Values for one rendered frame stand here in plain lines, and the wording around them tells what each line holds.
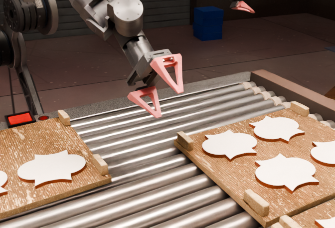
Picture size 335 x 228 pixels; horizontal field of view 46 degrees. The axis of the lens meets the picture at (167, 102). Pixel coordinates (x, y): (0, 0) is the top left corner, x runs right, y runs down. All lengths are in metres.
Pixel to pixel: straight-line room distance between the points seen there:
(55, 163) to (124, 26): 0.36
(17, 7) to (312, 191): 1.17
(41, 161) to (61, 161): 0.05
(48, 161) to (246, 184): 0.45
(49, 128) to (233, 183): 0.52
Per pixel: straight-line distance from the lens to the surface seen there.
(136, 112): 1.21
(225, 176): 0.89
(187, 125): 1.13
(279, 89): 1.37
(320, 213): 0.83
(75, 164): 0.92
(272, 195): 0.85
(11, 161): 1.00
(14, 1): 1.57
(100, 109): 1.24
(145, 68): 0.76
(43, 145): 1.03
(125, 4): 0.77
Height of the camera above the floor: 1.44
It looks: 25 degrees down
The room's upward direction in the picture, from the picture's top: straight up
